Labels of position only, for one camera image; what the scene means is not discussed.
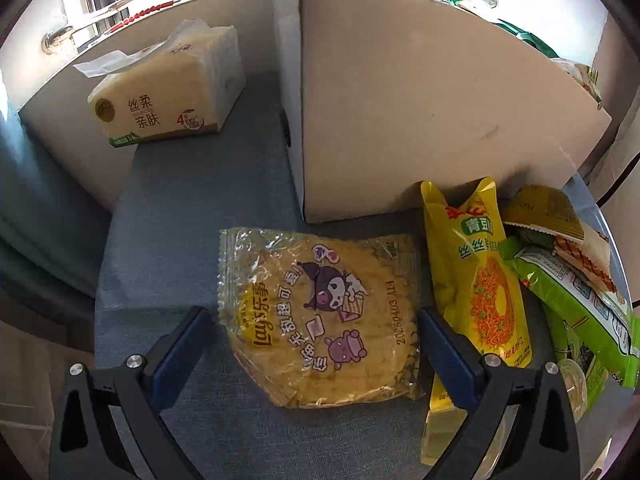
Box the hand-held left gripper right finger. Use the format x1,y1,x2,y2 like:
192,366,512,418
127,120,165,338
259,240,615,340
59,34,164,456
416,307,581,480

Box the blue-grey table cloth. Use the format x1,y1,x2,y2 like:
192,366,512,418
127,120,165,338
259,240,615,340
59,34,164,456
94,72,633,480

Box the small yellow-brown packet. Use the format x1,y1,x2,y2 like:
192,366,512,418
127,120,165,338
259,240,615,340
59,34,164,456
501,185,586,243

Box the white cardboard box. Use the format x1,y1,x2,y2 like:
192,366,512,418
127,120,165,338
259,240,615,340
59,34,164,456
271,0,613,225

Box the blue-grey curtain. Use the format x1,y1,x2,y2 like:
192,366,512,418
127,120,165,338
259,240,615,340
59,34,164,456
0,105,113,321

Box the sausage-print snack packet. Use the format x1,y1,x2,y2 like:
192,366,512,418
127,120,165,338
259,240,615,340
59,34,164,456
552,220,618,293

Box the clear cartoon-print crisps packet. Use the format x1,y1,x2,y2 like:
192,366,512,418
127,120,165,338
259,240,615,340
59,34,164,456
217,227,426,409

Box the beige cabinet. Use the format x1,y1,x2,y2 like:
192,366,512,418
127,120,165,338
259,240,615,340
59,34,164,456
0,285,98,441

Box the green white-label snack packet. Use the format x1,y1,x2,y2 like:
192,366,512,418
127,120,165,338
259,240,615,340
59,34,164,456
500,235,633,388

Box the yellow snack packet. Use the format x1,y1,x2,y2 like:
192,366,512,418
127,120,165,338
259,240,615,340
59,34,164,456
419,176,533,467

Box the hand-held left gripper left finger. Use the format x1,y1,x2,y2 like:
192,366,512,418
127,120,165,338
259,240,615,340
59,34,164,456
48,305,213,480

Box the red beaded stick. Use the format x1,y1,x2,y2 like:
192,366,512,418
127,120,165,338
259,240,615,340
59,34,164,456
107,6,162,33

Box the tissue pack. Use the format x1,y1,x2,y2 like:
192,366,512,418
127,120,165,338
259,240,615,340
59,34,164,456
73,19,247,148

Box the green packets on windowsill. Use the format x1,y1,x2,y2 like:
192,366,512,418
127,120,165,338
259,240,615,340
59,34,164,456
447,0,558,58

